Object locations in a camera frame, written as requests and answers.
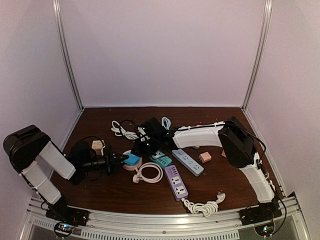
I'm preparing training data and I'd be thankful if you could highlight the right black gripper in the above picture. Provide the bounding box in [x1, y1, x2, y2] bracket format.
[130, 137, 161, 158]

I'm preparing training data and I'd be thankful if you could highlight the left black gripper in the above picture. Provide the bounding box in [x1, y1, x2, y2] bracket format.
[81, 147, 129, 176]

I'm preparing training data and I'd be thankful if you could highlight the round pink white power strip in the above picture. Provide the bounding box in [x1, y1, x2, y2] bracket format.
[123, 150, 142, 171]

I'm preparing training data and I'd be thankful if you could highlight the blue square adapter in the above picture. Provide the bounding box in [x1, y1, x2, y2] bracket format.
[124, 152, 140, 167]

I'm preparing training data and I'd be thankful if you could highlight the beige cube adapter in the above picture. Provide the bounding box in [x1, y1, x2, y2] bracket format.
[91, 140, 105, 156]

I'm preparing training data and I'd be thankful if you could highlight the white cable with plug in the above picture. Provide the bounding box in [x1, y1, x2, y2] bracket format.
[131, 162, 165, 185]
[182, 190, 227, 218]

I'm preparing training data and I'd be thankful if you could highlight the light blue power strip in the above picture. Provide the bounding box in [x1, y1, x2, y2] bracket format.
[171, 149, 204, 177]

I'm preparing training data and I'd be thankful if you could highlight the purple power strip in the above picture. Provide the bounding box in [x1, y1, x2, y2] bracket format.
[164, 165, 189, 202]

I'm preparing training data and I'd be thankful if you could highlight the small pink plug adapter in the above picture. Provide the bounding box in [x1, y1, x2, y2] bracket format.
[198, 151, 212, 164]

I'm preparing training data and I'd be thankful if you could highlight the pink cube socket adapter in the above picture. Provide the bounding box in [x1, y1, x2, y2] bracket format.
[221, 150, 227, 158]

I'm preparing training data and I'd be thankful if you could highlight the teal power strip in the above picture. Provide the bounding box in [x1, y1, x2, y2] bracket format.
[149, 150, 172, 170]

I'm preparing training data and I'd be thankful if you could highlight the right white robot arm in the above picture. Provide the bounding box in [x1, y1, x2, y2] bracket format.
[131, 116, 279, 221]

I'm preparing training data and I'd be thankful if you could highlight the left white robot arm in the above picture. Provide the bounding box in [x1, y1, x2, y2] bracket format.
[3, 124, 129, 222]

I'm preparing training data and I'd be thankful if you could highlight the white cable at back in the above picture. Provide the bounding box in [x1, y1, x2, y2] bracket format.
[110, 120, 141, 141]

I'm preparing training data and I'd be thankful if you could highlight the light blue cable with plug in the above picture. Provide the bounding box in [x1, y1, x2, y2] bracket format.
[161, 116, 173, 130]

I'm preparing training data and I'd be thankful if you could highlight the aluminium front rail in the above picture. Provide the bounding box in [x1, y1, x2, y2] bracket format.
[17, 196, 311, 240]

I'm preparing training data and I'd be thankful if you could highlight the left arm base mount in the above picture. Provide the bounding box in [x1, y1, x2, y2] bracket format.
[45, 207, 89, 239]

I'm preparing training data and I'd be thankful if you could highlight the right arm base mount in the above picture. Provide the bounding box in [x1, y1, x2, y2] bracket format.
[238, 206, 282, 238]

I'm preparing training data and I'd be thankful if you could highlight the left aluminium frame post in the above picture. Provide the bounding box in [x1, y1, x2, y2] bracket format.
[52, 0, 84, 111]

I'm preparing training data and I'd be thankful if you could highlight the aluminium frame post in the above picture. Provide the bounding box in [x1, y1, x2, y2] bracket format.
[242, 0, 273, 111]
[52, 0, 84, 111]

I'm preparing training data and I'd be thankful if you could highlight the right aluminium frame post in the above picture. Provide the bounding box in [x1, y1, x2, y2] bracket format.
[242, 0, 273, 111]

